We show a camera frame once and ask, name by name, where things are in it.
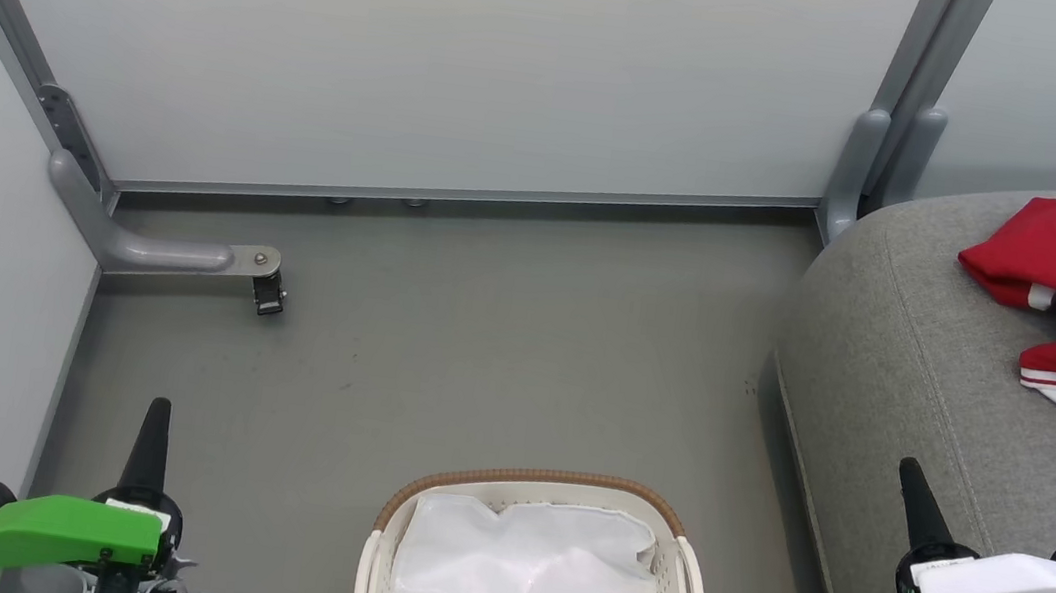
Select white plastic bag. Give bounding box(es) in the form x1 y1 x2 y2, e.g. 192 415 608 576
388 483 679 593

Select grey partition post beside sofa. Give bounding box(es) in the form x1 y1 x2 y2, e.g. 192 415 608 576
812 0 997 262

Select grey fabric sofa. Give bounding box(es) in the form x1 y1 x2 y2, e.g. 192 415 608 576
744 148 1056 593

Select grey partition bottom rail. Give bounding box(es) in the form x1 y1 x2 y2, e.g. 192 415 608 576
112 114 823 277

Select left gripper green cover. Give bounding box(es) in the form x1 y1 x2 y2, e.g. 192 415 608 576
0 377 220 593

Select grey partition foot bar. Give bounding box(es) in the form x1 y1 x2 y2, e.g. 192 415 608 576
36 147 294 295

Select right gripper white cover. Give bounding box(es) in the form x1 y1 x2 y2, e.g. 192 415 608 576
884 456 1056 593

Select black caster wheel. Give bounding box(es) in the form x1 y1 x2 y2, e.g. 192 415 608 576
248 271 291 320

